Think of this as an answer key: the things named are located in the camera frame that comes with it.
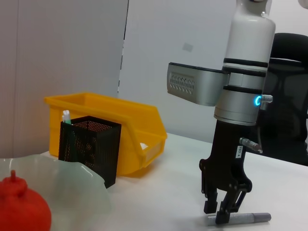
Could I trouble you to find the black office chair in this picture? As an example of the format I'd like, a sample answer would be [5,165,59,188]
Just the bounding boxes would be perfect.
[244,33,308,167]

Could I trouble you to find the yellow plastic bin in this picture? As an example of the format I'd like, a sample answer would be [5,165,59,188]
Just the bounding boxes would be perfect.
[44,91,168,179]

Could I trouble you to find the grey marker pen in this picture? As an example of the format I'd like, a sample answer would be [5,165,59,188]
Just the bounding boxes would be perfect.
[206,212,272,226]

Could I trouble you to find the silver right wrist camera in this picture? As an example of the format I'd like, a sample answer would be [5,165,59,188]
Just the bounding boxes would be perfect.
[167,62,231,106]

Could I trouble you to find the black mesh pen holder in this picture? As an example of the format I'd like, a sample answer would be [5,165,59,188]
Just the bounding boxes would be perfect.
[58,115,122,189]

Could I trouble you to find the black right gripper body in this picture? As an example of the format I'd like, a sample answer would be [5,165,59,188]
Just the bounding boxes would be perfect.
[199,120,260,196]

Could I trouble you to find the red-orange fruit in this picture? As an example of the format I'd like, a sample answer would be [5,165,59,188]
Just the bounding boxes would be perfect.
[0,170,52,231]

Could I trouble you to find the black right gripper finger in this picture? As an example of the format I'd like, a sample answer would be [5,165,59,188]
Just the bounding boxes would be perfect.
[204,189,219,214]
[216,191,248,224]

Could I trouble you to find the green glass fruit bowl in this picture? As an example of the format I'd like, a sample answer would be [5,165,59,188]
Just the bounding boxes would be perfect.
[0,154,114,231]

